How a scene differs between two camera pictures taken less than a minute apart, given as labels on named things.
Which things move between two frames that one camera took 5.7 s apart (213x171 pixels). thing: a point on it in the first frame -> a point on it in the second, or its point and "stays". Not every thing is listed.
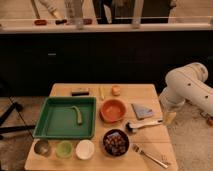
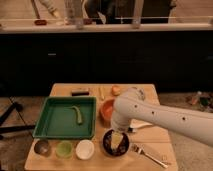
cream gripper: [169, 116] -> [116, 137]
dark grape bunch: [115, 143] stays
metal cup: [41, 147] stays
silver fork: [137, 148] stays
